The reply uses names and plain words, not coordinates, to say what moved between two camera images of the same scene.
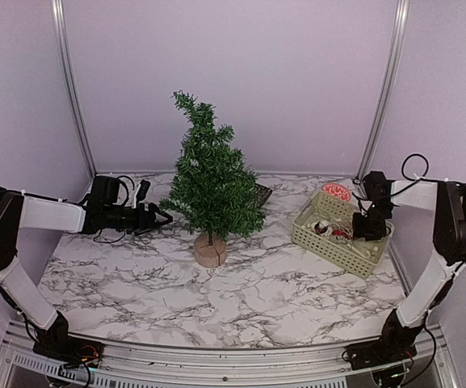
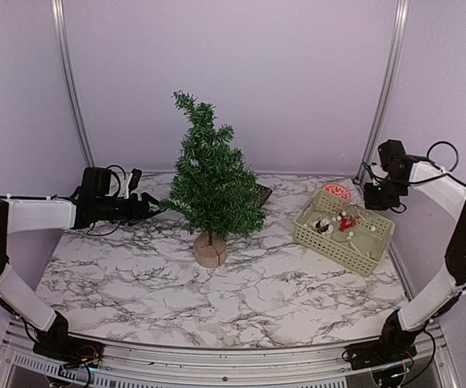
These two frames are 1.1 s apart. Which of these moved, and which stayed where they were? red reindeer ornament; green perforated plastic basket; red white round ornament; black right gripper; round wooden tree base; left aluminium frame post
Moved: red reindeer ornament; black right gripper
Stayed: round wooden tree base; red white round ornament; left aluminium frame post; green perforated plastic basket
